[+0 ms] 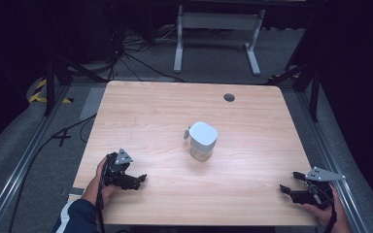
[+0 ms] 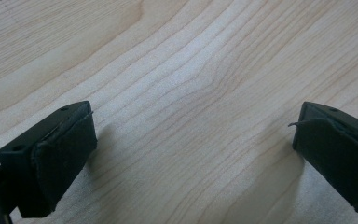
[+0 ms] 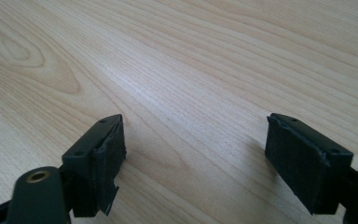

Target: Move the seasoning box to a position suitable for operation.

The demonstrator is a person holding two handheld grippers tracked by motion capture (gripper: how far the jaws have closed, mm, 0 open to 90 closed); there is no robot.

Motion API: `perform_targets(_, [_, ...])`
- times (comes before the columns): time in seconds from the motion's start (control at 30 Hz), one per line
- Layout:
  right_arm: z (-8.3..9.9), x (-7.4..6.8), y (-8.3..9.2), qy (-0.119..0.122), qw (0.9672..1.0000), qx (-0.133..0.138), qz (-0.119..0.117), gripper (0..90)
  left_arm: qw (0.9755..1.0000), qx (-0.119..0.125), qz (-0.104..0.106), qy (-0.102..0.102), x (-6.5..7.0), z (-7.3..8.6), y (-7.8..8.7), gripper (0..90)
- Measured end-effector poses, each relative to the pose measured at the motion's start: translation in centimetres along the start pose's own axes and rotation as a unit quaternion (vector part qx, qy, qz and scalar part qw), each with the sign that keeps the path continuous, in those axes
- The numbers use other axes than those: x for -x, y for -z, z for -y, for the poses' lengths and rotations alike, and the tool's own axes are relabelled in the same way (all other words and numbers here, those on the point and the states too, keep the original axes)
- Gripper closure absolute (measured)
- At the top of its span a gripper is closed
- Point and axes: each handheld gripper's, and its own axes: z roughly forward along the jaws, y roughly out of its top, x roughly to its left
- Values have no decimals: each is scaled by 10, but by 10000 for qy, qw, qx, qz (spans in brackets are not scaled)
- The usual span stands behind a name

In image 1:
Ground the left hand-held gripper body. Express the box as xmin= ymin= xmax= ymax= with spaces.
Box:
xmin=104 ymin=148 xmax=141 ymax=191

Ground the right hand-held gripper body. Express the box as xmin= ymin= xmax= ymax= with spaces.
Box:
xmin=290 ymin=166 xmax=347 ymax=207

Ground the person's left hand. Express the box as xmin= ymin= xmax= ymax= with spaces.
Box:
xmin=82 ymin=156 xmax=119 ymax=206

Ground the person's right hand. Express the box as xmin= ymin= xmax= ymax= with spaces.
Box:
xmin=302 ymin=185 xmax=352 ymax=233

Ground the black tape cross mark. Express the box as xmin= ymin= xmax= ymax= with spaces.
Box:
xmin=51 ymin=128 xmax=73 ymax=148

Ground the black tripod stand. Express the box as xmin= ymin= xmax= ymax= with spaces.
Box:
xmin=265 ymin=60 xmax=322 ymax=123
xmin=43 ymin=53 xmax=109 ymax=117

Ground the yellow and black floor tape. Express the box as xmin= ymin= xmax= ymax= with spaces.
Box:
xmin=28 ymin=78 xmax=75 ymax=105

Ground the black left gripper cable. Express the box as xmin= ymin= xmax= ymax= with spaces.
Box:
xmin=94 ymin=154 xmax=111 ymax=233

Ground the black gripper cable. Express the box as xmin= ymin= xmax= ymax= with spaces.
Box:
xmin=323 ymin=207 xmax=339 ymax=233
xmin=94 ymin=154 xmax=111 ymax=233

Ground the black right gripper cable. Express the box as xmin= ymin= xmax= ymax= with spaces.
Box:
xmin=323 ymin=207 xmax=339 ymax=233

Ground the metal floor rail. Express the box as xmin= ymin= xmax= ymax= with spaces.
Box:
xmin=0 ymin=84 xmax=72 ymax=233
xmin=295 ymin=88 xmax=370 ymax=233

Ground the long black floor cable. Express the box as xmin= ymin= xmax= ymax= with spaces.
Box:
xmin=7 ymin=113 xmax=98 ymax=233

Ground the bundle of black floor cables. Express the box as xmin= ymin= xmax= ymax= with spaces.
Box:
xmin=108 ymin=25 xmax=187 ymax=83

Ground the grey metal table frame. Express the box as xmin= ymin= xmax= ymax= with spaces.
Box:
xmin=173 ymin=4 xmax=267 ymax=77

